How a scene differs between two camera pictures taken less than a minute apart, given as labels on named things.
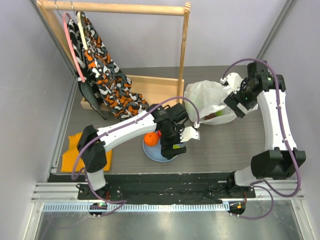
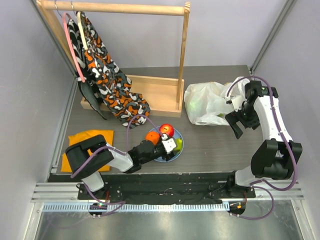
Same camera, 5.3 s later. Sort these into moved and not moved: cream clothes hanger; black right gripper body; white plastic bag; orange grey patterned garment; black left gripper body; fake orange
Moved: black left gripper body; black right gripper body
Not moved: orange grey patterned garment; white plastic bag; fake orange; cream clothes hanger
